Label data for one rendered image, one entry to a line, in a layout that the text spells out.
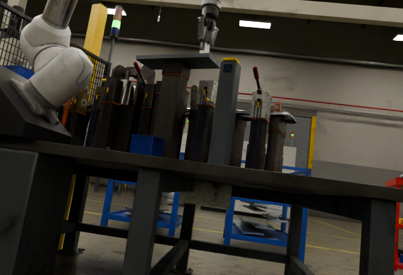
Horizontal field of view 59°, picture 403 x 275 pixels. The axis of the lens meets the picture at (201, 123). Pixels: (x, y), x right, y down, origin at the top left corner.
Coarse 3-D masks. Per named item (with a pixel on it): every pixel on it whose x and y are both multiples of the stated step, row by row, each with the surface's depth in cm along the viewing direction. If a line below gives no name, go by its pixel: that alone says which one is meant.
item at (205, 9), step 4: (204, 8) 158; (208, 8) 158; (212, 8) 158; (216, 8) 159; (204, 12) 158; (208, 12) 157; (212, 12) 157; (216, 12) 159; (204, 16) 157; (208, 16) 158; (212, 16) 160; (216, 16) 159; (204, 20) 157; (212, 20) 161; (204, 24) 158
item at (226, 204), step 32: (160, 192) 125; (192, 192) 235; (224, 192) 233; (256, 192) 259; (64, 224) 251; (192, 224) 259; (384, 224) 113; (128, 256) 117; (256, 256) 252; (288, 256) 249; (384, 256) 111
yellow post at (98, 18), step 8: (96, 8) 299; (104, 8) 302; (96, 16) 297; (104, 16) 303; (88, 24) 299; (96, 24) 295; (104, 24) 303; (88, 32) 297; (96, 32) 294; (88, 40) 295; (96, 40) 295; (88, 48) 293; (96, 48) 295; (88, 56) 291; (72, 184) 279; (72, 192) 279; (64, 216) 273
